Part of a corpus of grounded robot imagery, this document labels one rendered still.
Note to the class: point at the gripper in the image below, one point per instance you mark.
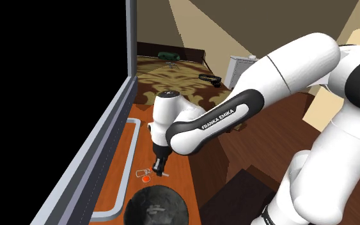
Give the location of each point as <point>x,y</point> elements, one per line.
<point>162,153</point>

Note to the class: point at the orange wooden desk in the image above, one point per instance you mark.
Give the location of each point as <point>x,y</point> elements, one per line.
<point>177,174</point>

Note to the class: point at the grey framed window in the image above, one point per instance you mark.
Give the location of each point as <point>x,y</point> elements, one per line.
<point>83,174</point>

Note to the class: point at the black round bowl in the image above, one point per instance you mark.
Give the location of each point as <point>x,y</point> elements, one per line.
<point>156,207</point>

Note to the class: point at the grey rectangular rim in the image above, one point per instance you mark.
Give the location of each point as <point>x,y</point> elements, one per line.
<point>129,168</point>

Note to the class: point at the bed with patterned cover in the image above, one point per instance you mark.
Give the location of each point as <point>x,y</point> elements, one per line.
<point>170,79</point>

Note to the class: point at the white chest of drawers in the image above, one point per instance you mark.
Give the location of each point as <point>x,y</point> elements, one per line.
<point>237,71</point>

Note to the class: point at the small grey object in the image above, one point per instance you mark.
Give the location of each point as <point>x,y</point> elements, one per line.
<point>172,64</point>

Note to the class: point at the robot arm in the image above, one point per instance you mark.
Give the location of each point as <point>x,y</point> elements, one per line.
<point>292,68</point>

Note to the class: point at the black belt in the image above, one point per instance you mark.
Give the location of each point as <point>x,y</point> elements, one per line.
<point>210,78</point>

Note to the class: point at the green pillow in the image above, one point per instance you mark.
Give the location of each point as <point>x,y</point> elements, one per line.
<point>168,56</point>

